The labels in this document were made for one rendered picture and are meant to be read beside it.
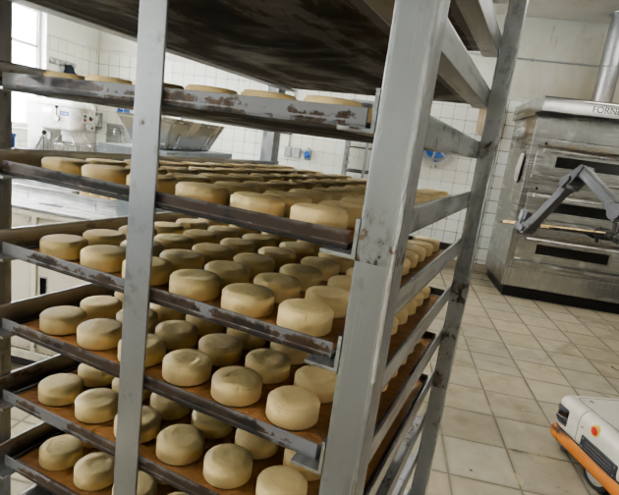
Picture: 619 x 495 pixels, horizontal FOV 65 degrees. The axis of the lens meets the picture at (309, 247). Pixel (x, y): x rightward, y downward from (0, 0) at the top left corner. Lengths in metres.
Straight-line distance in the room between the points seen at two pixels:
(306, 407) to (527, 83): 6.13
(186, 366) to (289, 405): 0.12
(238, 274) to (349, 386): 0.20
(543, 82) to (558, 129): 1.16
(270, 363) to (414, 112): 0.31
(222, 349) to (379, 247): 0.27
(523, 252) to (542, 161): 0.93
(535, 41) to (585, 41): 0.52
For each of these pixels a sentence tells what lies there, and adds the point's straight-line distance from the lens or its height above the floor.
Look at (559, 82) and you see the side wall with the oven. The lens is 6.55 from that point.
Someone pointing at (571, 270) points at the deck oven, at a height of 0.39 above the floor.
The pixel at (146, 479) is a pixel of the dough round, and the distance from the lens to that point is 0.67.
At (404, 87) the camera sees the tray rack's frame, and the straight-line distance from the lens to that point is 0.35.
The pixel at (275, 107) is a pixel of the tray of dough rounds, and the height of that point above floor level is 1.32.
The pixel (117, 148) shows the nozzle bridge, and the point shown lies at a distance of 2.27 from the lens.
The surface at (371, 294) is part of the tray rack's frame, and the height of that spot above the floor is 1.19.
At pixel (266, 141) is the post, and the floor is 1.28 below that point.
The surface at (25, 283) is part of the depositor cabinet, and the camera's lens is 2.70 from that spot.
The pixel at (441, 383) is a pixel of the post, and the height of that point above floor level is 0.87.
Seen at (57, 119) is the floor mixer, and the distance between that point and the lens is 5.69.
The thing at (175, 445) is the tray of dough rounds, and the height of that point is 0.97.
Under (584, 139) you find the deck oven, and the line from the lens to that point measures 5.53.
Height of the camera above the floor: 1.29
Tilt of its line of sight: 12 degrees down
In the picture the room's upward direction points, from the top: 8 degrees clockwise
